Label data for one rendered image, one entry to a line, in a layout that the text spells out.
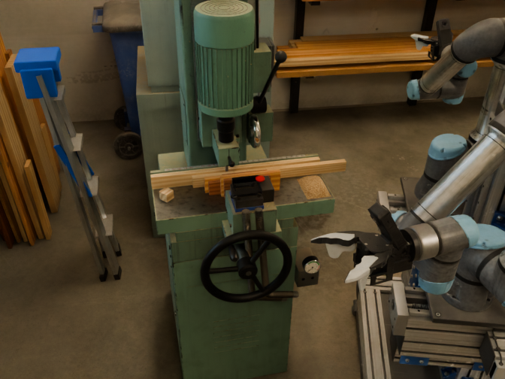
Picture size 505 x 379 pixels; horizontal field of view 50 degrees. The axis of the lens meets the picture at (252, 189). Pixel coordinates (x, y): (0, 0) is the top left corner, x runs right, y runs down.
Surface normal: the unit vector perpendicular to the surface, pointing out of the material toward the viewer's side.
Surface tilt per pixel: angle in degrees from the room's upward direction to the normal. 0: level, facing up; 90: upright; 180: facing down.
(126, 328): 0
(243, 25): 90
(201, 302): 90
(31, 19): 90
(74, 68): 90
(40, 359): 0
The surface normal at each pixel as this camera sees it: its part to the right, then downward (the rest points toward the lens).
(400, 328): -0.10, 0.57
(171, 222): 0.22, 0.56
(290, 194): 0.01, -0.82
